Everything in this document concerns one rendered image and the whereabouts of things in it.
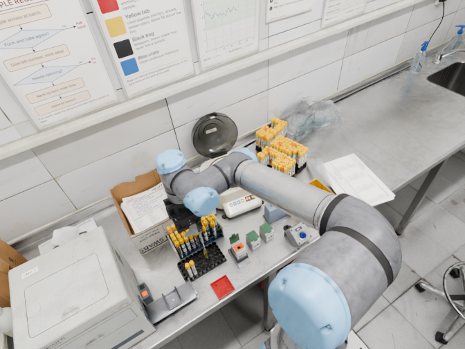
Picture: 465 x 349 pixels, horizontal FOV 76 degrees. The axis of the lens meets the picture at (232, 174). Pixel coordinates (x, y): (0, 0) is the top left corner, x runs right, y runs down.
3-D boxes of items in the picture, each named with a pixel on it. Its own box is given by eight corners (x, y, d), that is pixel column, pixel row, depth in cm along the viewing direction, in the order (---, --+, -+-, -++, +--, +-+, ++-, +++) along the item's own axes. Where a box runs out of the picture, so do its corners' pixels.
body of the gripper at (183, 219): (169, 219, 95) (159, 194, 87) (193, 206, 98) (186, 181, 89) (179, 235, 91) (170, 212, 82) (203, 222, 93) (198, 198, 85)
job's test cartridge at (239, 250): (237, 262, 113) (236, 254, 109) (231, 253, 116) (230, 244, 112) (246, 257, 115) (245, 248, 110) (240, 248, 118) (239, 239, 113)
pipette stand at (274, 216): (270, 228, 124) (271, 214, 117) (262, 216, 129) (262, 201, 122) (290, 218, 127) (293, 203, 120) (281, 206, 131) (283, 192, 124)
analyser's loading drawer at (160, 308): (144, 332, 98) (139, 327, 95) (138, 314, 102) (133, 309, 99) (198, 297, 105) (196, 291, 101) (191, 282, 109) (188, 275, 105)
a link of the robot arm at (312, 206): (435, 205, 44) (236, 136, 80) (394, 250, 39) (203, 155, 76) (427, 257, 50) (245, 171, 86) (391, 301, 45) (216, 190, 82)
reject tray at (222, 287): (219, 300, 105) (219, 299, 105) (210, 284, 110) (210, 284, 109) (235, 289, 108) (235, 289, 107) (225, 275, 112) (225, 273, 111)
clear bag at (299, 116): (293, 148, 157) (295, 120, 143) (267, 135, 166) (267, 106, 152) (320, 124, 168) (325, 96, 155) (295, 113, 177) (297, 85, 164)
